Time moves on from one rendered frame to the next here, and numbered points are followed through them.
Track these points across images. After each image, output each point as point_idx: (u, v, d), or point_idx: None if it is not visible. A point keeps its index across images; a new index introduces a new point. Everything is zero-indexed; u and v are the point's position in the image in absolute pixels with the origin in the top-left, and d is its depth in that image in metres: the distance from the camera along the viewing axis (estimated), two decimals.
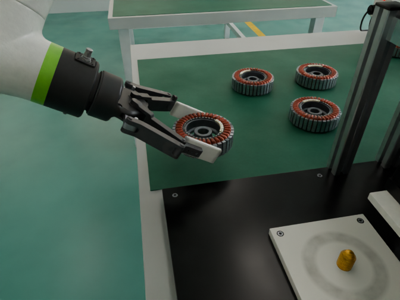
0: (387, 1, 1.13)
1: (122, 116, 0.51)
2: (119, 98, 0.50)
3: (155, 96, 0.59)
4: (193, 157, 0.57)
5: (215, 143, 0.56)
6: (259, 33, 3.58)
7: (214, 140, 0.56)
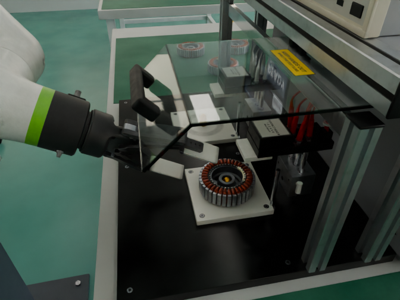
0: None
1: (119, 134, 0.52)
2: (112, 123, 0.53)
3: None
4: (219, 205, 0.62)
5: (240, 193, 0.61)
6: None
7: (238, 190, 0.61)
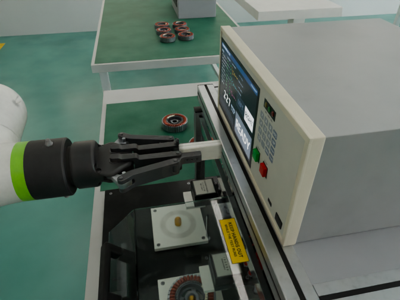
0: None
1: (109, 146, 0.55)
2: None
3: None
4: None
5: None
6: None
7: None
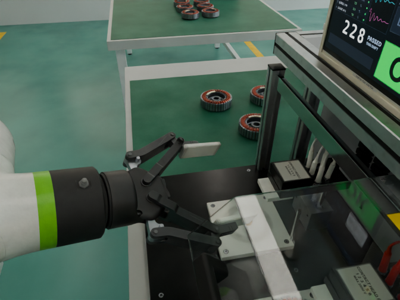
0: None
1: (131, 173, 0.46)
2: None
3: (182, 227, 0.46)
4: None
5: None
6: (247, 42, 3.86)
7: None
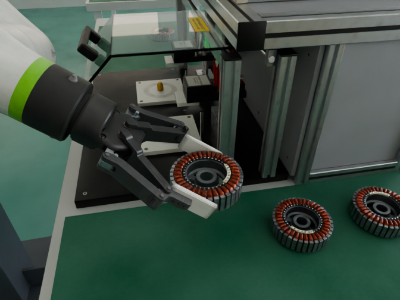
0: None
1: (122, 116, 0.49)
2: None
3: None
4: None
5: (211, 197, 0.46)
6: None
7: (211, 193, 0.46)
